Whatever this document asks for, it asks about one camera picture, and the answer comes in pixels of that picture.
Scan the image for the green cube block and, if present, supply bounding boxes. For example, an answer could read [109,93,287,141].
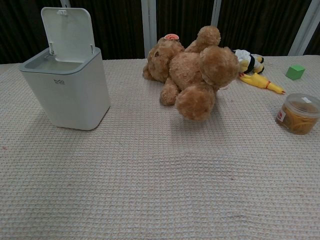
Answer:
[285,64,306,81]

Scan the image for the white lidded trash bin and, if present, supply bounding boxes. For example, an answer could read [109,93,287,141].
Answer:
[19,46,111,131]

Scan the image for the yellow rubber chicken toy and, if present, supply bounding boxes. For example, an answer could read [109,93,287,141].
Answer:
[238,72,287,96]

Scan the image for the beige woven tablecloth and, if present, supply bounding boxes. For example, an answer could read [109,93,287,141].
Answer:
[0,55,320,240]

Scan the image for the brown teddy bear plush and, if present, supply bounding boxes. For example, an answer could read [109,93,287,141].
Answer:
[142,25,240,122]

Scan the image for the black yellow bee plush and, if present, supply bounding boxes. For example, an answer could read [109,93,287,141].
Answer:
[232,48,266,75]

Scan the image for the dark pleated curtain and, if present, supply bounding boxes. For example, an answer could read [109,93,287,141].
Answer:
[0,0,320,65]

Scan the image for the clear jar of rubber bands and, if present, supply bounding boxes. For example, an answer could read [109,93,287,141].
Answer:
[275,93,320,136]

